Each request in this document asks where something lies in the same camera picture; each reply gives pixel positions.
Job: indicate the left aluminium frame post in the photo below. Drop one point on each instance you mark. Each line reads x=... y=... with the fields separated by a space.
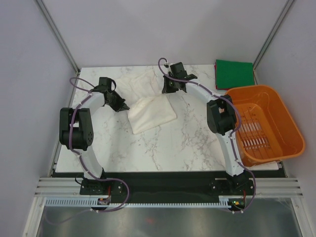
x=53 y=27

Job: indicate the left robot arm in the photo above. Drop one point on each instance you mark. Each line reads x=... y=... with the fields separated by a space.
x=76 y=128

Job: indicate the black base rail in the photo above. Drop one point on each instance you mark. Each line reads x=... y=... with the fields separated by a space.
x=170 y=187

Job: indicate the white coca-cola t-shirt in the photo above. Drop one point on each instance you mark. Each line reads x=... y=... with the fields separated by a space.
x=148 y=106

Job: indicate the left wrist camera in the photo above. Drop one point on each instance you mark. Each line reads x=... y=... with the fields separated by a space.
x=107 y=83

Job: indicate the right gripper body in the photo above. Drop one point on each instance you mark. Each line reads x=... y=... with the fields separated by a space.
x=170 y=85

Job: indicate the folded green t-shirt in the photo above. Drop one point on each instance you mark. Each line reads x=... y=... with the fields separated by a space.
x=231 y=74

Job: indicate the orange plastic basket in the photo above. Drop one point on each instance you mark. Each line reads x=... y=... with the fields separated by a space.
x=268 y=132

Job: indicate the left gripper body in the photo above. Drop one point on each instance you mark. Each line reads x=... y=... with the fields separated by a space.
x=116 y=102

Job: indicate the folded red t-shirt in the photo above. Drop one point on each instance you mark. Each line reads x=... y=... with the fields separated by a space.
x=215 y=74

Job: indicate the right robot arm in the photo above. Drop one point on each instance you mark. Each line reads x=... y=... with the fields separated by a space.
x=221 y=116

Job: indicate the aluminium frame post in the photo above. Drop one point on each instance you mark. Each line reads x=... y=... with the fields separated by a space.
x=280 y=19
x=53 y=27

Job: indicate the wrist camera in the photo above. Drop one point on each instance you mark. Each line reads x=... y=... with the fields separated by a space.
x=107 y=83
x=177 y=71

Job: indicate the white slotted cable duct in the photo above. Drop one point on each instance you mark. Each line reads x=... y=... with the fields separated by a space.
x=101 y=202

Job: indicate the right aluminium frame post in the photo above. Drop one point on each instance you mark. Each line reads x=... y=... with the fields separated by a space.
x=280 y=19

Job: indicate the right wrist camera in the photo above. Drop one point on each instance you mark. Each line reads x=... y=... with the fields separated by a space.
x=177 y=71

